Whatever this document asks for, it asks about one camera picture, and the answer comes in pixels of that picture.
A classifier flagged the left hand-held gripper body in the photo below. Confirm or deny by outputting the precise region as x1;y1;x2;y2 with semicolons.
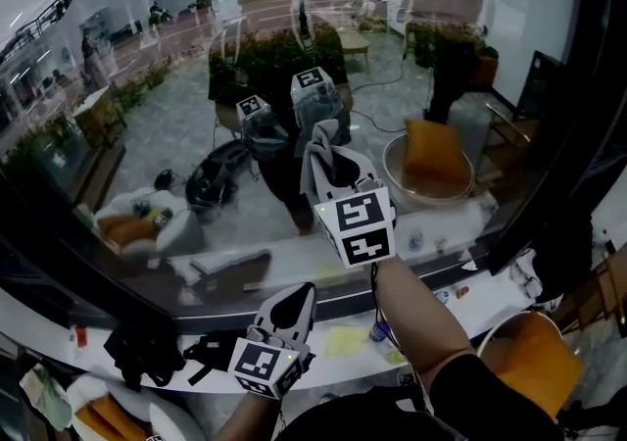
226;327;315;401

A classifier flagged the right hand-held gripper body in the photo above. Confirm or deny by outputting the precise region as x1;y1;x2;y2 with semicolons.
313;180;398;270

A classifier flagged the grey knitted cloth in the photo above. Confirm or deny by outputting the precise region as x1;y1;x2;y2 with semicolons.
299;119;354;200

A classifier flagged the large glass window pane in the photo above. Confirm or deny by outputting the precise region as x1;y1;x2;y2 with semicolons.
0;0;584;319

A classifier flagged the person's left forearm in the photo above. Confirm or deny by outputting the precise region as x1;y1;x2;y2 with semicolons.
213;392;283;441

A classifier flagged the person's right forearm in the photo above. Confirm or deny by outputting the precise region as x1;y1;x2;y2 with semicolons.
374;257;474;391

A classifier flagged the yellow cloth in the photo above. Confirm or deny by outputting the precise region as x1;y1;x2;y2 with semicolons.
322;324;369;360

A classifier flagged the pale green cloth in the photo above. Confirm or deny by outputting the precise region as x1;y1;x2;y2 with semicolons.
19;364;73;432

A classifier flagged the blue-tinted plastic water bottle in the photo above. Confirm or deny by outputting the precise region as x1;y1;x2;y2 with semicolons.
369;320;393;344

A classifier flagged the white fluffy armchair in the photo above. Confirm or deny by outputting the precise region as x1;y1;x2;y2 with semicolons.
66;372;217;441

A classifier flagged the person's black clothing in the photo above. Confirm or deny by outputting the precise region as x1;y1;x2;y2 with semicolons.
273;353;564;441

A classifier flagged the white window ledge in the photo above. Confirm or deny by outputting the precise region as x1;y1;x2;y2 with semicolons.
0;262;555;397

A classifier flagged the round white-rimmed chair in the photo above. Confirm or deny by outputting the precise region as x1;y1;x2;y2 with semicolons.
474;310;587;423

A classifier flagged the black backpack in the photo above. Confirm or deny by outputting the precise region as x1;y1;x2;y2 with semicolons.
531;213;597;306

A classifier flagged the large orange cushion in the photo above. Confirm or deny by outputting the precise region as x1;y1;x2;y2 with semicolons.
489;314;585;418

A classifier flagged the brown wooden chair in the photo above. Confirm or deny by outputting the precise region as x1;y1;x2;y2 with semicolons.
553;242;627;338

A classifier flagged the black strap bag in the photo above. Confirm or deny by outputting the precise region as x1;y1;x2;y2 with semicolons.
183;333;246;387

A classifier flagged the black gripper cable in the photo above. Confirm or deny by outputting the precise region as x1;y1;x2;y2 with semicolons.
369;262;422;381

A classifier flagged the dark metal window frame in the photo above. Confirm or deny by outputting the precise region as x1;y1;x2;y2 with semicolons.
0;0;627;333

